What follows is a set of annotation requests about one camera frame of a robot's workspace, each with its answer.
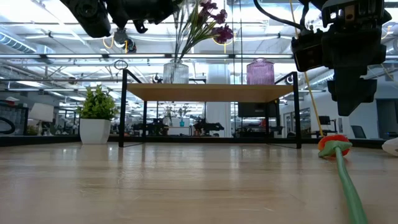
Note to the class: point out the white box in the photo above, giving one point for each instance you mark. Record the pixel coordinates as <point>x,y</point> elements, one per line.
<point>42,112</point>

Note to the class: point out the green plant in white pot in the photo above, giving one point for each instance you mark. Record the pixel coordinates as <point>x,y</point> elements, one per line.
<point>97,124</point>

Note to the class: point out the black monitor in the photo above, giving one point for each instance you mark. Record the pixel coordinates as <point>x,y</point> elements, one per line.
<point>324,120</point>

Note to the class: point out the orange artificial tulip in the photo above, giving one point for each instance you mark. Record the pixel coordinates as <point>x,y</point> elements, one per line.
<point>334,147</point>

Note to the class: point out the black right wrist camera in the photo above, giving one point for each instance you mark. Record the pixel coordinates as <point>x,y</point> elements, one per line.
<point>308,51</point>

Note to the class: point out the black curved tube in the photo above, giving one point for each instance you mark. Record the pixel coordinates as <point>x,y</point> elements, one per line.
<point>9,123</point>

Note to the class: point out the purple ribbed glass vase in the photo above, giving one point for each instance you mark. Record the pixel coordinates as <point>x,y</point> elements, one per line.
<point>260,72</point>

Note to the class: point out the black aluminium table frame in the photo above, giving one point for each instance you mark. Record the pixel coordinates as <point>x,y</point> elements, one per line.
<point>46,140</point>

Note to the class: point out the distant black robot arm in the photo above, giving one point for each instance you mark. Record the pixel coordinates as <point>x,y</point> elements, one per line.
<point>206,127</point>

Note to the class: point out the wooden shelf with black legs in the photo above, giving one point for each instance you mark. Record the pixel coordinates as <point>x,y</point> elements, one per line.
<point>208,92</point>

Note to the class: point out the purple artificial flower bunch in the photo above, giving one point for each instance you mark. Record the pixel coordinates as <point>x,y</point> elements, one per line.
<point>199,28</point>

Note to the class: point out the small teal vase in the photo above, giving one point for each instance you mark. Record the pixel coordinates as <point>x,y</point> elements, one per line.
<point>182,123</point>

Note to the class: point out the black round ceiling device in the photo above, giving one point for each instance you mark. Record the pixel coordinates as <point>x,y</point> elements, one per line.
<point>122,39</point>

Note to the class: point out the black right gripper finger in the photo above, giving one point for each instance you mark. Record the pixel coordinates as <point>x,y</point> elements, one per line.
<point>353,93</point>

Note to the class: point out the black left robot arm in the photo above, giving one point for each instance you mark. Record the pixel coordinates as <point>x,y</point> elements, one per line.
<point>88,17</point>

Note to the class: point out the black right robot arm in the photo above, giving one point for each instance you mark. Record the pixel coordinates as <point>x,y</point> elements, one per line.
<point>311,3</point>

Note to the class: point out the clear ribbed glass vase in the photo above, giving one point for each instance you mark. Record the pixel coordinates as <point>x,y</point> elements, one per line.
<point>176,72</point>

